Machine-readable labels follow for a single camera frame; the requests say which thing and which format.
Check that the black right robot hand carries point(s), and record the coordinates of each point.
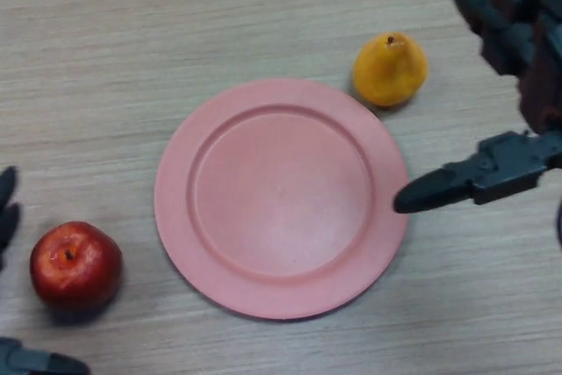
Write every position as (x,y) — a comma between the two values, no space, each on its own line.
(513,164)

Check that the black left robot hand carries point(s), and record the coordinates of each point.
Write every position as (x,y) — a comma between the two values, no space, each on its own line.
(26,359)

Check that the yellow pear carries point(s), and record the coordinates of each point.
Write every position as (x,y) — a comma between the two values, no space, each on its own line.
(388,74)

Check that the red apple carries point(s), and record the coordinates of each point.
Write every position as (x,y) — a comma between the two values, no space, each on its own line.
(74,267)

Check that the pink round plate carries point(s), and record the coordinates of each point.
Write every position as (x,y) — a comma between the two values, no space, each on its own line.
(281,199)

